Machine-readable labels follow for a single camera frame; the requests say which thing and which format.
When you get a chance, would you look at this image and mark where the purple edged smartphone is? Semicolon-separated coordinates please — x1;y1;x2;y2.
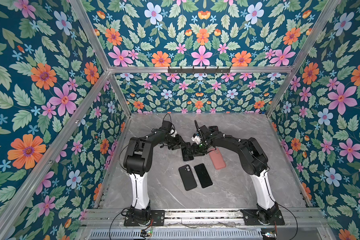
182;147;194;162

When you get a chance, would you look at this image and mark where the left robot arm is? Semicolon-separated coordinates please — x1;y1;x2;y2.
123;120;194;211

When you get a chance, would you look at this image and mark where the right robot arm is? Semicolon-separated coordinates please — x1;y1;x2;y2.
191;121;276;211

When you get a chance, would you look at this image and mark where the pink phone case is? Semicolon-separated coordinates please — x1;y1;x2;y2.
209;148;227;170

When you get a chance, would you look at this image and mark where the black phone case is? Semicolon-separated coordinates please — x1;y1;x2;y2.
179;165;197;191

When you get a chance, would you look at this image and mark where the black smartphone face up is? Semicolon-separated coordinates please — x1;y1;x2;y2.
194;164;213;189

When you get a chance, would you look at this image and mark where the metal hook rail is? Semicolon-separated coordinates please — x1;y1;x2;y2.
167;66;231;75

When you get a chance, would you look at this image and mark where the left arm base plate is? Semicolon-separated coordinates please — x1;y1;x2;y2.
124;209;166;227

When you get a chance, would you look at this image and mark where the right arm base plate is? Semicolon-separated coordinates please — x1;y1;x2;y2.
240;209;286;226

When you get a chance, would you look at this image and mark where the white vented cable duct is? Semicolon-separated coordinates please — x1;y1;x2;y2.
88;228;263;240

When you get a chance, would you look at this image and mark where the aluminium front rail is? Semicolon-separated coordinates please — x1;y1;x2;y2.
77;207;331;230

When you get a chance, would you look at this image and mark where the aluminium frame post right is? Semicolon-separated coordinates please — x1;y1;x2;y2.
266;0;341;119

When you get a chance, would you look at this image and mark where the aluminium frame post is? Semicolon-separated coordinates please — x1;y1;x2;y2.
266;0;341;119
0;71;111;240

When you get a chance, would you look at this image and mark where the aluminium frame post left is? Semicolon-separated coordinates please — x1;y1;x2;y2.
0;71;111;240

